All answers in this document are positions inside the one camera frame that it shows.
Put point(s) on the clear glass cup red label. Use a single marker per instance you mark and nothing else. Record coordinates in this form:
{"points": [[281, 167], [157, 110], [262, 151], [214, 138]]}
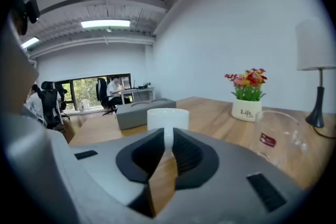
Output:
{"points": [[278, 136]]}

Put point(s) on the white cup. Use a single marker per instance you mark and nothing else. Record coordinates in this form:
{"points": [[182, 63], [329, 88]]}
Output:
{"points": [[168, 119]]}

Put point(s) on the black office chair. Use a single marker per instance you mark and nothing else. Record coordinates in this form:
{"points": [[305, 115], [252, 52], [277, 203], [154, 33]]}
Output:
{"points": [[102, 91], [51, 105]]}

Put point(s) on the ceiling light panel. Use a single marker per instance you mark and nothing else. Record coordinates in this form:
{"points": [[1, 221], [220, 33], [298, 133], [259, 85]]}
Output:
{"points": [[29, 42], [105, 23]]}

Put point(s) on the black head-worn camera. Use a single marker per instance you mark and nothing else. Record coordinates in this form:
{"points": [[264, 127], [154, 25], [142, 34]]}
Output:
{"points": [[33, 10]]}

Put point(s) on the person's grey shirt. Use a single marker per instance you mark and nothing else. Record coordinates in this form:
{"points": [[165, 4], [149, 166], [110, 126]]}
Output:
{"points": [[31, 165]]}

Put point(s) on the table lamp with white shade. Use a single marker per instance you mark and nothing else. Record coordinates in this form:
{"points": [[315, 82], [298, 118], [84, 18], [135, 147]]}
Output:
{"points": [[313, 44]]}

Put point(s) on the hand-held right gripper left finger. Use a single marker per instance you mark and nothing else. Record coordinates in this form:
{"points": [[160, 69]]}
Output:
{"points": [[105, 165]]}

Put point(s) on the person's head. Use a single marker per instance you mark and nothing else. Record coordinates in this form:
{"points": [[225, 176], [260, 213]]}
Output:
{"points": [[15, 73]]}

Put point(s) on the white pot with colourful flowers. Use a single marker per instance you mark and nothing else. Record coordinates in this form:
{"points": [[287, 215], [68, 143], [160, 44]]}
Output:
{"points": [[246, 110]]}

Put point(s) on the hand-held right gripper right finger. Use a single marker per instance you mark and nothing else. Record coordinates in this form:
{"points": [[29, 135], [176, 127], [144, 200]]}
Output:
{"points": [[225, 181]]}

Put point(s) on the window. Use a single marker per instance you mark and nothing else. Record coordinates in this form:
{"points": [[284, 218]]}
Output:
{"points": [[84, 91]]}

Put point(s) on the white desk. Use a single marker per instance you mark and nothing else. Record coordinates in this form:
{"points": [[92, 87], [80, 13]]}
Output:
{"points": [[143, 91]]}

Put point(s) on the grey rectangular box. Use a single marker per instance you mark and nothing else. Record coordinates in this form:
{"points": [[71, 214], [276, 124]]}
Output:
{"points": [[136, 115]]}

